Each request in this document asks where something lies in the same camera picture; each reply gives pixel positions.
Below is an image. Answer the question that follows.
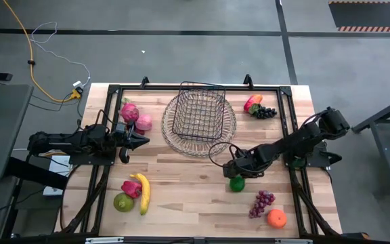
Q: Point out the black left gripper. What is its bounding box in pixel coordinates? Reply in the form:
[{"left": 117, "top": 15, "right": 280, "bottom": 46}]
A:
[{"left": 108, "top": 121, "right": 151, "bottom": 165}]

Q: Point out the pink peach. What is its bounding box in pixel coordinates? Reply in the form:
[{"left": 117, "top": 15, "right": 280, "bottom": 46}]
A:
[{"left": 135, "top": 114, "right": 153, "bottom": 132}]

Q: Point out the red grape bunch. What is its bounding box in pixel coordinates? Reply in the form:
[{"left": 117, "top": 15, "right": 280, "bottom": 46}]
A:
[{"left": 248, "top": 189, "right": 276, "bottom": 220}]

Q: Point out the red bell pepper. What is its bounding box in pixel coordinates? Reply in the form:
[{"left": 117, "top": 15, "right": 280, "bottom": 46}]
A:
[{"left": 121, "top": 180, "right": 143, "bottom": 199}]

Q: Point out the yellow banana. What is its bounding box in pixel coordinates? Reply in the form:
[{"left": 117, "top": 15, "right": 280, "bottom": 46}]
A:
[{"left": 129, "top": 173, "right": 151, "bottom": 216}]

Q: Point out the black grape bunch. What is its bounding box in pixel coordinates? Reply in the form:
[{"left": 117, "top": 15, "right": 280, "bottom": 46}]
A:
[{"left": 248, "top": 103, "right": 278, "bottom": 120}]

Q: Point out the light green pear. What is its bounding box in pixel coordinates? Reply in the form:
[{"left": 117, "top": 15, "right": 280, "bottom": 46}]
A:
[{"left": 112, "top": 192, "right": 135, "bottom": 214}]

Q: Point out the orange fruit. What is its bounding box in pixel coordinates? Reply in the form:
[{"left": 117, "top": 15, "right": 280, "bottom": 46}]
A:
[{"left": 266, "top": 208, "right": 288, "bottom": 230}]

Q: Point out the red orange mango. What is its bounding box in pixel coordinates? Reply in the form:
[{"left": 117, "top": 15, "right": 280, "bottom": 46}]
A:
[{"left": 243, "top": 94, "right": 263, "bottom": 113}]

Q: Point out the pink dragon fruit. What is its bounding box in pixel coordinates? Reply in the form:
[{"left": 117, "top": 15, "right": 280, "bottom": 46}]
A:
[{"left": 119, "top": 97, "right": 141, "bottom": 123}]

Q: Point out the round woven placemat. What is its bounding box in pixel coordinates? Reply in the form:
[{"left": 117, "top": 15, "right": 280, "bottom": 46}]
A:
[{"left": 161, "top": 93, "right": 238, "bottom": 159}]

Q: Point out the white box under table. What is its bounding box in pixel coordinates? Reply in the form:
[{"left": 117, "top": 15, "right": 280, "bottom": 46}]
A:
[{"left": 42, "top": 155, "right": 73, "bottom": 197}]

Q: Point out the black desk support beam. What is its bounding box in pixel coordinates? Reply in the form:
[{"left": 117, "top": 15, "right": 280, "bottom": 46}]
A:
[{"left": 7, "top": 156, "right": 70, "bottom": 190}]

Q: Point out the black metal stand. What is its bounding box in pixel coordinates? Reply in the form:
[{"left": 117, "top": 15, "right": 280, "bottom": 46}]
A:
[{"left": 350, "top": 91, "right": 390, "bottom": 199}]

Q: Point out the black hazard striped floor mat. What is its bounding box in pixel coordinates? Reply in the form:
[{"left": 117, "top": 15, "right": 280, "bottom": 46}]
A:
[{"left": 328, "top": 0, "right": 390, "bottom": 34}]

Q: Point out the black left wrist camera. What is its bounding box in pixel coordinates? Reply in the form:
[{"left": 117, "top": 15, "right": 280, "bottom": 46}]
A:
[{"left": 114, "top": 121, "right": 129, "bottom": 136}]

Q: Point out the black wire basket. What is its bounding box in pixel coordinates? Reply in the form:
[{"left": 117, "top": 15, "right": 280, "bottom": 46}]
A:
[{"left": 171, "top": 81, "right": 226, "bottom": 142}]

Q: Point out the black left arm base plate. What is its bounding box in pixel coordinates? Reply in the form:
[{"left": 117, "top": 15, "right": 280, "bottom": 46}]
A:
[{"left": 68, "top": 150, "right": 118, "bottom": 167}]

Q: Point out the black table frame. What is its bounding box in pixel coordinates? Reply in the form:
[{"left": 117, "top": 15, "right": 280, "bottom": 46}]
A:
[{"left": 59, "top": 74, "right": 343, "bottom": 238}]

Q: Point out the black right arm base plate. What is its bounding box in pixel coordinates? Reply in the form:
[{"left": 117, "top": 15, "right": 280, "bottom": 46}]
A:
[{"left": 282, "top": 142, "right": 331, "bottom": 169}]

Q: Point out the silver metal bracket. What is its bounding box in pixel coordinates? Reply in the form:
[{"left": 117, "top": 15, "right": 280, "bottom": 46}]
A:
[
  {"left": 275, "top": 238, "right": 313, "bottom": 244},
  {"left": 85, "top": 237, "right": 125, "bottom": 244}
]

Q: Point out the white thin cable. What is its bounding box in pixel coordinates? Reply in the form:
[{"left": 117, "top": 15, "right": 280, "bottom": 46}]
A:
[{"left": 30, "top": 21, "right": 91, "bottom": 87}]

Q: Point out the yellow power cable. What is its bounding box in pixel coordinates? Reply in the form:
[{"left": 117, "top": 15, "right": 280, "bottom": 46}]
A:
[{"left": 1, "top": 0, "right": 77, "bottom": 103}]

